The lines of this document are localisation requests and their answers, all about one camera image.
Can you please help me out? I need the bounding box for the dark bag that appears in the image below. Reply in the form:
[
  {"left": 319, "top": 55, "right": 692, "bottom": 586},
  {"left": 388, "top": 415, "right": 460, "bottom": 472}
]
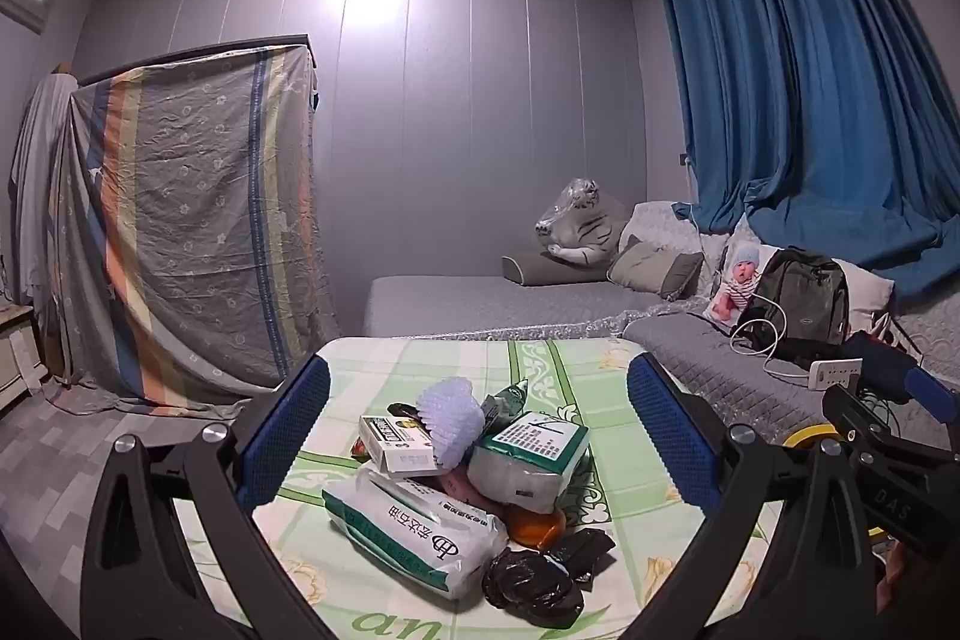
[{"left": 840, "top": 331, "right": 923, "bottom": 405}]

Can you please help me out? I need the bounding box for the white tiger plush toy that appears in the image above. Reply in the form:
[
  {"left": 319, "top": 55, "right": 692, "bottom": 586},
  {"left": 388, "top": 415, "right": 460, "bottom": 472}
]
[{"left": 535, "top": 178, "right": 635, "bottom": 270}]

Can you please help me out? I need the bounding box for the green floral tablecloth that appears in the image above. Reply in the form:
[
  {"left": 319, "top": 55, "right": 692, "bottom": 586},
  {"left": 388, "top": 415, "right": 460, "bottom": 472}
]
[{"left": 176, "top": 336, "right": 785, "bottom": 640}]

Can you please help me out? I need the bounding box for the white foam fruit net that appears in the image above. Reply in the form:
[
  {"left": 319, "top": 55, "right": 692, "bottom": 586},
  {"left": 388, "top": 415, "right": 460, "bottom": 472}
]
[{"left": 411, "top": 379, "right": 485, "bottom": 470}]

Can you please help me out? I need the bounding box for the pink wrapper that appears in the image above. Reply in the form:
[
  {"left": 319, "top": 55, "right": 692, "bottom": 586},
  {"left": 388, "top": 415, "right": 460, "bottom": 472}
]
[{"left": 439, "top": 471, "right": 488, "bottom": 506}]

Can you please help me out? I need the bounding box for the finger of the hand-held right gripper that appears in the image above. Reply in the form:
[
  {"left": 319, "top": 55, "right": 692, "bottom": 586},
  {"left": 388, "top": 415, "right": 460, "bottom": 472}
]
[
  {"left": 821, "top": 385, "right": 901, "bottom": 442},
  {"left": 904, "top": 366, "right": 960, "bottom": 423}
]

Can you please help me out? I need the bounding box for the white cabinet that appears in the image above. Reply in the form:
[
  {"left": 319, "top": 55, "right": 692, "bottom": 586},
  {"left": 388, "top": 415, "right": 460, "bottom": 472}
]
[{"left": 0, "top": 302, "right": 42, "bottom": 416}]

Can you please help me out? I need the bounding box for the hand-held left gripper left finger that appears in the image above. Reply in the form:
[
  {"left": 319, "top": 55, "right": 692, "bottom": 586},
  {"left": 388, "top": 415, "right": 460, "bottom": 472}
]
[{"left": 79, "top": 355, "right": 335, "bottom": 640}]

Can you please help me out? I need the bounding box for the black plastic bag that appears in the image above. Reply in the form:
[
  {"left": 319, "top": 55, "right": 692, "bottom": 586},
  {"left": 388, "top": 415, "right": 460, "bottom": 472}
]
[
  {"left": 481, "top": 548, "right": 586, "bottom": 630},
  {"left": 544, "top": 527, "right": 617, "bottom": 585}
]

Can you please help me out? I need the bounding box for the white cable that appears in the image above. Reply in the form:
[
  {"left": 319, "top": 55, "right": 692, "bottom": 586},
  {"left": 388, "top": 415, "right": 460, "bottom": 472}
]
[{"left": 731, "top": 287, "right": 815, "bottom": 382}]

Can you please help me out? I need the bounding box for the dark green backpack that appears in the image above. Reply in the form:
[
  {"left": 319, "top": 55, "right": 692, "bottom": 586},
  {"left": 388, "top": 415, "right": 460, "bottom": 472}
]
[{"left": 739, "top": 248, "right": 852, "bottom": 362}]

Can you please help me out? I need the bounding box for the green milk carton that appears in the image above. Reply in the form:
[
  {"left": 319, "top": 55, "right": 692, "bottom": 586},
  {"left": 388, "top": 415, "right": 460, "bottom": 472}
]
[{"left": 480, "top": 381, "right": 530, "bottom": 442}]

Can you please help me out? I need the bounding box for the grey mattress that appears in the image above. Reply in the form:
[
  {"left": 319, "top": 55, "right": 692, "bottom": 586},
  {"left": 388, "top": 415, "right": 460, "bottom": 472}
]
[{"left": 362, "top": 275, "right": 653, "bottom": 341}]

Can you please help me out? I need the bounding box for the striped grey bed sheet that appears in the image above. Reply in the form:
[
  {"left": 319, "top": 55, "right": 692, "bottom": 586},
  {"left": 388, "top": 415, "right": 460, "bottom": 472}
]
[{"left": 45, "top": 34, "right": 338, "bottom": 420}]

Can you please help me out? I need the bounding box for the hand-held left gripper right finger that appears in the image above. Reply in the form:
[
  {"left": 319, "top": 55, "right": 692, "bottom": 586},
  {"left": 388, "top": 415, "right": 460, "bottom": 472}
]
[{"left": 622, "top": 351, "right": 882, "bottom": 640}]

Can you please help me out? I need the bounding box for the baby print pillow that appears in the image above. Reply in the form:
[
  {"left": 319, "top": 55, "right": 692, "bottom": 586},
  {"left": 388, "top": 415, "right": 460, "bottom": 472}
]
[{"left": 709, "top": 239, "right": 781, "bottom": 330}]

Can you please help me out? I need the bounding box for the white pillow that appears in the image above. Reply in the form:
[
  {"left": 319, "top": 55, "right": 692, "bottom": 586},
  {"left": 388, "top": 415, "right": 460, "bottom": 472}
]
[{"left": 832, "top": 257, "right": 897, "bottom": 333}]

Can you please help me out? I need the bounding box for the blue curtain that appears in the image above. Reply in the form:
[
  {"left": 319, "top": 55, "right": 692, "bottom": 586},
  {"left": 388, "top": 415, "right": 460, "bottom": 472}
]
[{"left": 656, "top": 0, "right": 960, "bottom": 304}]

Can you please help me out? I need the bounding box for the small white tissue pack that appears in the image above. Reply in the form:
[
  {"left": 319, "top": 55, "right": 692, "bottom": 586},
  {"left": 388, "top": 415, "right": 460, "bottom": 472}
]
[{"left": 466, "top": 411, "right": 591, "bottom": 512}]

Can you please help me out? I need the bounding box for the plain grey hanging cloth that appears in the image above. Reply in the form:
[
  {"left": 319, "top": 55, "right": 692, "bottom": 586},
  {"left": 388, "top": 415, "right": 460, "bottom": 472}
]
[{"left": 7, "top": 74, "right": 80, "bottom": 378}]

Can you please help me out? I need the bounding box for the orange peel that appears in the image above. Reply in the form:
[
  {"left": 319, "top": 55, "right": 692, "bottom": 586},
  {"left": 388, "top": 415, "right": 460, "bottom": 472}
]
[{"left": 501, "top": 503, "right": 567, "bottom": 549}]

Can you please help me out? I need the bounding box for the large white tissue pack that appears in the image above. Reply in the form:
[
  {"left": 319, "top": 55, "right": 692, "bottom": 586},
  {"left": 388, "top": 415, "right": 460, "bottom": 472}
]
[{"left": 322, "top": 466, "right": 509, "bottom": 602}]

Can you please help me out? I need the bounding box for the light patterned quilt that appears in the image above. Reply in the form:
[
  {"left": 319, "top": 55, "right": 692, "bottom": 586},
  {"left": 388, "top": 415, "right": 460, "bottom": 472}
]
[{"left": 619, "top": 201, "right": 732, "bottom": 296}]

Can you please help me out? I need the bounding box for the grey and beige cushion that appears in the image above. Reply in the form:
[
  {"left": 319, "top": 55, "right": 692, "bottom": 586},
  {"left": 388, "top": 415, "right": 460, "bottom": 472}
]
[{"left": 607, "top": 235, "right": 704, "bottom": 302}]

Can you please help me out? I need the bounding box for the small white cardboard box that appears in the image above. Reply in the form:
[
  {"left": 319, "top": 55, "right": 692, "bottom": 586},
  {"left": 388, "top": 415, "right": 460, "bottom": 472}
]
[{"left": 358, "top": 413, "right": 436, "bottom": 477}]

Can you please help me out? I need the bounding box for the white power strip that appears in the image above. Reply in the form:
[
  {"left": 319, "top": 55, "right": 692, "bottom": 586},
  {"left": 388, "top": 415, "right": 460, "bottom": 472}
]
[{"left": 808, "top": 357, "right": 865, "bottom": 390}]

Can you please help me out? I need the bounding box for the grey pillow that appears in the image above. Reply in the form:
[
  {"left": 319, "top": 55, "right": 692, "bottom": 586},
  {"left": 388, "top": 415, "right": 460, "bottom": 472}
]
[{"left": 501, "top": 250, "right": 612, "bottom": 287}]

